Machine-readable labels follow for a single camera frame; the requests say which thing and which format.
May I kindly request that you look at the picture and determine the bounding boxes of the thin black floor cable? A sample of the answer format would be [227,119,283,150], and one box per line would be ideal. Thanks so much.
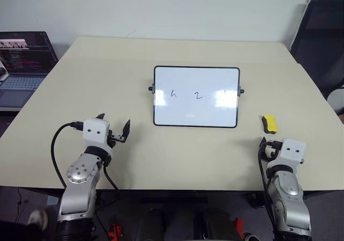
[16,187,23,221]

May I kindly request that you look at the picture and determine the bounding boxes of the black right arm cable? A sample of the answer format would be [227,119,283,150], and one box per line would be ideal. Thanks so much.
[257,144,276,225]

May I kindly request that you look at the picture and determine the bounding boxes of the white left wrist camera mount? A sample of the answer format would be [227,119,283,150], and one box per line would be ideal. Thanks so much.
[82,118,113,156]

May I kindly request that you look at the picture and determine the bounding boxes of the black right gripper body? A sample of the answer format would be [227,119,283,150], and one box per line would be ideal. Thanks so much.
[260,140,283,164]

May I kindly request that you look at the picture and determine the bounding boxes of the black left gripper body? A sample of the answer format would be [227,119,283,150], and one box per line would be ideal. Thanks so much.
[107,129,126,148]

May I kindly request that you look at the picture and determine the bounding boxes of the black-framed small whiteboard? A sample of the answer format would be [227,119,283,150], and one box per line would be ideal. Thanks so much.
[147,65,246,129]

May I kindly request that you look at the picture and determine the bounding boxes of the yellow and black eraser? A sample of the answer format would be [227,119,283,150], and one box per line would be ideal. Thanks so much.
[261,114,279,134]

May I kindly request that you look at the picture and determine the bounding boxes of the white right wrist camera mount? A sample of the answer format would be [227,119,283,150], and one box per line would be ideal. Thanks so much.
[267,138,307,172]

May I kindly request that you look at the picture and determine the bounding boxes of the open dark laptop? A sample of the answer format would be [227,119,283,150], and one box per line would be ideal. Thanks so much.
[0,31,60,113]

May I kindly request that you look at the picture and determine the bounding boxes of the red plastic part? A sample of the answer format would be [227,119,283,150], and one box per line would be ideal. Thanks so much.
[107,223,124,241]
[233,217,245,239]

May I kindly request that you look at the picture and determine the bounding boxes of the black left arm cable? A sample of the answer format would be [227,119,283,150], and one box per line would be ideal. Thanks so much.
[51,120,120,192]

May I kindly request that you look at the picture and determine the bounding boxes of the white sneaker shoe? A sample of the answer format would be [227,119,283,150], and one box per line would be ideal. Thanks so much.
[27,208,49,230]

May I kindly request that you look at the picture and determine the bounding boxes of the dark rounded shape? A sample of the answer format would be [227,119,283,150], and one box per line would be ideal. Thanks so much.
[200,207,240,241]

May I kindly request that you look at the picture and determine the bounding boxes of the black table frame bar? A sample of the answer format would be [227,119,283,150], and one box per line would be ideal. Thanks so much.
[140,196,208,205]

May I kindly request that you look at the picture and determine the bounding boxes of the white rounded object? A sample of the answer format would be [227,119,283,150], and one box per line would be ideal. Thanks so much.
[326,84,344,116]

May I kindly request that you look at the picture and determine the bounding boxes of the black office chair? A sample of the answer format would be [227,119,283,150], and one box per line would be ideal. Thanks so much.
[290,0,344,102]

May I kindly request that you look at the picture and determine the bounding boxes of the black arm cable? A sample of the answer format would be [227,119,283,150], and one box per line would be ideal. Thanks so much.
[257,144,276,225]
[51,120,120,192]

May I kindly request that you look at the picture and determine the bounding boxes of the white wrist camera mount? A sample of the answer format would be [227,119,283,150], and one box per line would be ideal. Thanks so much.
[82,118,113,156]
[267,138,307,172]

